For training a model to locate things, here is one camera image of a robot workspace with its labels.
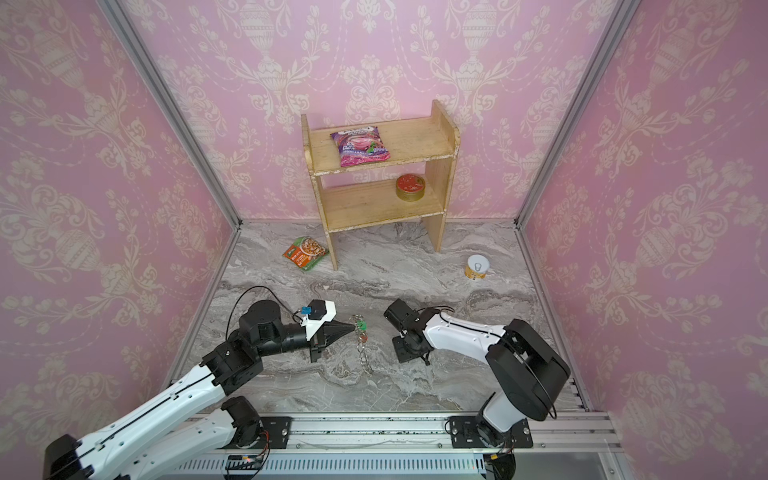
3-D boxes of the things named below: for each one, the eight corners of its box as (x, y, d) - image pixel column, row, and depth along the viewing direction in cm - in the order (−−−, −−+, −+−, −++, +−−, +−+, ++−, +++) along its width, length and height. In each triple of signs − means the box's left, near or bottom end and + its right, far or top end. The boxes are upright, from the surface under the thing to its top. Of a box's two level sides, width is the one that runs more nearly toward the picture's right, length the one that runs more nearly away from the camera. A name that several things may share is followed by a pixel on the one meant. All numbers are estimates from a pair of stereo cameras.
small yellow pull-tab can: (466, 281, 106) (469, 271, 101) (463, 265, 110) (466, 254, 105) (486, 281, 106) (491, 271, 101) (482, 265, 110) (486, 254, 105)
